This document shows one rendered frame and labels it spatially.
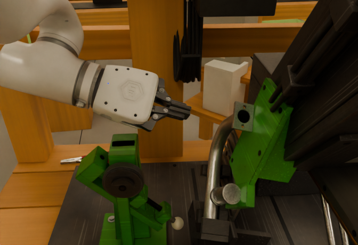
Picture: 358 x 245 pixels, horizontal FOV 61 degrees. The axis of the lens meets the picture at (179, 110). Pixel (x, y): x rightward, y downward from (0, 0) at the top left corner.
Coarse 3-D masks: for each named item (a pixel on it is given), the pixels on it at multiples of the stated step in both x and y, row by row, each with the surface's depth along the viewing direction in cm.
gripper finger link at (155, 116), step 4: (168, 108) 56; (172, 108) 55; (176, 108) 56; (180, 108) 56; (168, 112) 56; (172, 112) 56; (176, 112) 56; (180, 112) 56; (184, 112) 56; (188, 112) 56; (152, 116) 55; (156, 116) 55; (160, 116) 55; (164, 116) 56; (168, 116) 57; (172, 116) 57; (176, 116) 56; (180, 116) 56; (184, 116) 57; (188, 116) 57
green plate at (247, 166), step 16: (272, 80) 57; (256, 112) 58; (272, 112) 52; (288, 112) 48; (256, 128) 57; (272, 128) 51; (240, 144) 63; (256, 144) 56; (272, 144) 51; (240, 160) 61; (256, 160) 55; (272, 160) 55; (240, 176) 60; (256, 176) 55; (272, 176) 57; (288, 176) 57
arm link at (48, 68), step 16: (16, 48) 50; (32, 48) 51; (48, 48) 51; (64, 48) 53; (0, 64) 49; (16, 64) 49; (32, 64) 50; (48, 64) 50; (64, 64) 51; (80, 64) 52; (0, 80) 50; (16, 80) 50; (32, 80) 50; (48, 80) 50; (64, 80) 50; (48, 96) 52; (64, 96) 51
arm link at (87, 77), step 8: (88, 64) 52; (96, 64) 53; (80, 72) 51; (88, 72) 51; (96, 72) 53; (80, 80) 51; (88, 80) 51; (80, 88) 51; (88, 88) 51; (80, 96) 51; (88, 96) 52; (80, 104) 52; (88, 104) 54
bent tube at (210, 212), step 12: (240, 108) 59; (252, 108) 60; (228, 120) 63; (240, 120) 64; (252, 120) 59; (216, 132) 69; (228, 132) 66; (216, 144) 69; (216, 156) 69; (216, 168) 69; (216, 180) 68; (204, 216) 66; (216, 216) 65
